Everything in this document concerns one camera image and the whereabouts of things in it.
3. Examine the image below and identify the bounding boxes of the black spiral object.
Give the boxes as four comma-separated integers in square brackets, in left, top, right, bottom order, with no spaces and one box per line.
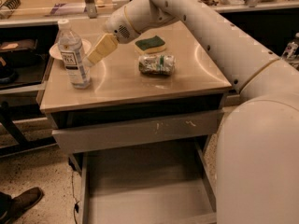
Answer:
[0,0,21,19]

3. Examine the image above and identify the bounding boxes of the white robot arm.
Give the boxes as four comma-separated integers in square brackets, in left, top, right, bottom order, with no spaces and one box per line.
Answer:
[88,0,299,224]

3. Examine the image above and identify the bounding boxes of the white purple paper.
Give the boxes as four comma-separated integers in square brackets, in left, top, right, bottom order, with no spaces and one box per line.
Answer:
[50,3,86,16]

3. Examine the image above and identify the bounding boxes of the black metal stand leg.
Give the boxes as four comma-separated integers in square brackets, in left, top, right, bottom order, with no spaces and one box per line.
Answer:
[0,102,55,158]

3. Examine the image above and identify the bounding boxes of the open grey middle drawer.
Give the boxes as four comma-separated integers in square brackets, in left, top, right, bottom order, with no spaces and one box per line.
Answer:
[78,140,217,224]

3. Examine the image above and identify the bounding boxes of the green yellow sponge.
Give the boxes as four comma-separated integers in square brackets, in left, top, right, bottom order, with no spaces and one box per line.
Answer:
[135,35,166,54]

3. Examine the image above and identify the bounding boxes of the grey top drawer front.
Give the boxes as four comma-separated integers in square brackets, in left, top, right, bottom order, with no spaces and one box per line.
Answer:
[52,110,223,154]

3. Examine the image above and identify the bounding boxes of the clear plastic tea bottle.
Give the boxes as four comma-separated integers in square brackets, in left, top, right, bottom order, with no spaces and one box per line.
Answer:
[58,19,91,89]

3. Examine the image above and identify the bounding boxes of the crumpled green white snack bag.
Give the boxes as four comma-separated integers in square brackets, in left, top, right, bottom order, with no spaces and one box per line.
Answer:
[138,54,176,76]

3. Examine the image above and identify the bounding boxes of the grey drawer cabinet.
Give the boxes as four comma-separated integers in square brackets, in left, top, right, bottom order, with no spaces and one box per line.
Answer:
[40,22,231,171]

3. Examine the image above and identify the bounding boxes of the white paper bowl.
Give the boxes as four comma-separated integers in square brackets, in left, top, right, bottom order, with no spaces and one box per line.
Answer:
[49,39,92,61]

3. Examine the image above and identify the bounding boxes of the black floor cable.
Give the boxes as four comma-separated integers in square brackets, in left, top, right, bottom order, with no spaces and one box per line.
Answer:
[70,168,80,224]

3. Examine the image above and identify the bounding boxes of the small bottle on shelf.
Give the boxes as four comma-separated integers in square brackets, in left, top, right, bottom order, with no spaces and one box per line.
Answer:
[281,33,299,61]

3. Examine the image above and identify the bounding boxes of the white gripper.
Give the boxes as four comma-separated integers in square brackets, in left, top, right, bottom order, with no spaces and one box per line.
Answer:
[86,6,139,64]

